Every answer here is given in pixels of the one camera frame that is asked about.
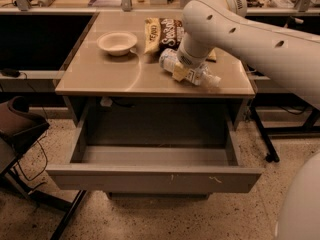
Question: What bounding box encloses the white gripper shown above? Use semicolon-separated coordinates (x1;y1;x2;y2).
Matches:
172;45;210;82

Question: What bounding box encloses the brown yellow chip bag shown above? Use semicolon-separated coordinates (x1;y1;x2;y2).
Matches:
144;17;185;63

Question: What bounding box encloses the white bowl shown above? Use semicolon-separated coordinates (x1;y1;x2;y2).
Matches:
97;31;138;57

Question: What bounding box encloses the black cable on floor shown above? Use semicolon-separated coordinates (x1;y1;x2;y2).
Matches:
15;73;50;182

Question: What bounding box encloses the black table leg right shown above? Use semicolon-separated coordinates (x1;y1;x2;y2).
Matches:
250;107;280;163

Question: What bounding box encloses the grey open drawer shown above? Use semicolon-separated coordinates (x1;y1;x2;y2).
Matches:
47;106;262;195

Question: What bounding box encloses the black power adapter left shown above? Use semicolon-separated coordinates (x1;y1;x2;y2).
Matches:
0;68;20;78

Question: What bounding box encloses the grey counter cabinet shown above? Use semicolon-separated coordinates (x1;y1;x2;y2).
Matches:
56;11;254;134

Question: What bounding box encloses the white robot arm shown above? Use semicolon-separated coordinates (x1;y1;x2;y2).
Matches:
177;0;320;240

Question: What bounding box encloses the dark brown chair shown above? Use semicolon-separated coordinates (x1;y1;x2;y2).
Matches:
0;96;86;240

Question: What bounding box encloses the blue labelled plastic bottle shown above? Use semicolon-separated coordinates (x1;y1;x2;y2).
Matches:
159;48;221;88

